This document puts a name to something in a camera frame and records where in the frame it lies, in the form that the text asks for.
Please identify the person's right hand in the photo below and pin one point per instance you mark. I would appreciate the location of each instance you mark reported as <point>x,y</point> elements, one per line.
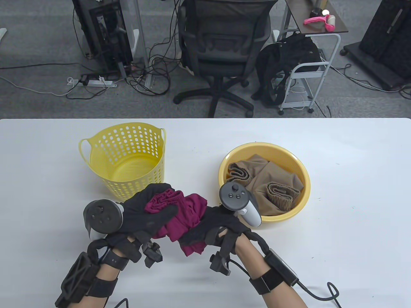
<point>218,224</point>

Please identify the person's left hand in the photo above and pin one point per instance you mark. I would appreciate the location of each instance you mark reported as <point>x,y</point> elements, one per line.
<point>138,218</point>

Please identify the maroon shorts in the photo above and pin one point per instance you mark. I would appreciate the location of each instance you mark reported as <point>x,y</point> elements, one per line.
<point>189,215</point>

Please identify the tan shorts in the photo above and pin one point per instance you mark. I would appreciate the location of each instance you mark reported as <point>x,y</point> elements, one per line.
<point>269,173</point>

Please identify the person's left forearm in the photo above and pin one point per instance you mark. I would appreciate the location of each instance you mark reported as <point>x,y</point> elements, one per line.
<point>107,272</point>

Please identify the person's right forearm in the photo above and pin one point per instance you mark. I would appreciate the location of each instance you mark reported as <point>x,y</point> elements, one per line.
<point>250,256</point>

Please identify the black mesh forearm pack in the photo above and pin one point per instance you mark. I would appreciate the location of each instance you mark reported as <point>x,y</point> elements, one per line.
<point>75,282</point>

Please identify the dark grey tracking controller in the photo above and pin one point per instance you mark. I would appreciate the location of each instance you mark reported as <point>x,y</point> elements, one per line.
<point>236,194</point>
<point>102,215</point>

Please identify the black wrist band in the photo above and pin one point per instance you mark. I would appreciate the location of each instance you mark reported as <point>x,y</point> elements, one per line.
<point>115,260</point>

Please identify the yellow perforated plastic basket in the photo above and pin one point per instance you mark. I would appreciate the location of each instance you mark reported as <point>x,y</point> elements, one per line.
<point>128,166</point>

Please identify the black power pack box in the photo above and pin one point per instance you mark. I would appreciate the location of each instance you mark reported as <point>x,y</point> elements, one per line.
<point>282,266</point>

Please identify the yellow plastic basin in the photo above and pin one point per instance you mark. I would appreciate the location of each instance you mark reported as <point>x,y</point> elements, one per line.
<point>301,199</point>

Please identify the white power strip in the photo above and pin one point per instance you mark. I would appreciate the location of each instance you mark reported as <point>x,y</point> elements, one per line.
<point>96,83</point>

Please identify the black backpack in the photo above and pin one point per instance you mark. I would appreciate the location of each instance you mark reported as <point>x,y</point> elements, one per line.
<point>285,57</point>

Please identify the black office chair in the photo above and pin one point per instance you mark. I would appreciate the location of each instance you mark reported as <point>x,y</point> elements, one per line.
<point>221,41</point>

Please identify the black computer tower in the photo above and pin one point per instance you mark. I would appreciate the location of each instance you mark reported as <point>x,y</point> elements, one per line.
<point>102,32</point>

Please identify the white cart with brown top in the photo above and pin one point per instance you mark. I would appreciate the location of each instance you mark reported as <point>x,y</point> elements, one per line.
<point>321,29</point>

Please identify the pink plastic gadget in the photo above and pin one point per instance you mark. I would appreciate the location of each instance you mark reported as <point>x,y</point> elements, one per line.
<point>316,21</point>

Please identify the black rolling stand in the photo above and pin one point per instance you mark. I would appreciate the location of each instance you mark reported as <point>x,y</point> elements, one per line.
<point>385,38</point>

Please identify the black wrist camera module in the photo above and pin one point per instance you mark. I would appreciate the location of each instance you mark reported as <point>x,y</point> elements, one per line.
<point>152,255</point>
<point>220,264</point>

